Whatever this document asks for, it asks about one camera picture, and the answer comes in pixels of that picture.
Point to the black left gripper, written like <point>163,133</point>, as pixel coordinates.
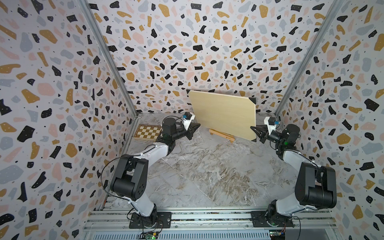
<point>190,132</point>

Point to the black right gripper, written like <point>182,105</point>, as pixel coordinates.
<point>264,135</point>

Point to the light wooden canvas board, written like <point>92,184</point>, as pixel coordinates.
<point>228,114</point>

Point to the small wooden easel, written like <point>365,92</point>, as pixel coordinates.
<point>222,135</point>

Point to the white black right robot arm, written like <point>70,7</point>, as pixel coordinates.
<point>315,188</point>

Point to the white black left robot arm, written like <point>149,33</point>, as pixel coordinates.
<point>130,178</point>

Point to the wooden chess board box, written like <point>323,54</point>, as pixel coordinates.
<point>147,132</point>

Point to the green circuit board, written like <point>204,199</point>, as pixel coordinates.
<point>149,236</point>

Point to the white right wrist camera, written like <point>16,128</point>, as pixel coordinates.
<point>272,123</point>

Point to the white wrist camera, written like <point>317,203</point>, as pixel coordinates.
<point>272,123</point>
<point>187,119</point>

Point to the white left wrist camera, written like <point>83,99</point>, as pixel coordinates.
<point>187,119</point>

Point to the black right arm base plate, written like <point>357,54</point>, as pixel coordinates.
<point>263,219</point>

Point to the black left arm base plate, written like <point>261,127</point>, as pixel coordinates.
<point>161,220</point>

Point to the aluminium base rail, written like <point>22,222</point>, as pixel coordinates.
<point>223,223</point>

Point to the right aluminium corner post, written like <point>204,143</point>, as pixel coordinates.
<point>331,15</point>

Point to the aluminium corner post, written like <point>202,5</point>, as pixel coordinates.
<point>331,15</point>
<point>84,5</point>

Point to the left aluminium corner post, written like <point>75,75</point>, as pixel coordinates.
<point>84,5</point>

